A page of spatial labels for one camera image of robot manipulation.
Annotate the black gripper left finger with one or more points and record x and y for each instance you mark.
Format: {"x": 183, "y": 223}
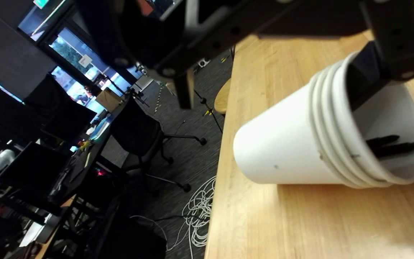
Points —
{"x": 185, "y": 90}

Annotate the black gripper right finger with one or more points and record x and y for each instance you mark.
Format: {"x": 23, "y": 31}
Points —
{"x": 388, "y": 51}

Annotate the white paper cup stack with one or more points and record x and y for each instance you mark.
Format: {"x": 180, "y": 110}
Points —
{"x": 287, "y": 143}

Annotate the round wooden stool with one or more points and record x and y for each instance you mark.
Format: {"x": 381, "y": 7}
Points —
{"x": 223, "y": 97}

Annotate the black office chair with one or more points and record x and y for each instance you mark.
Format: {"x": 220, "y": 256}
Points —
{"x": 137, "y": 129}

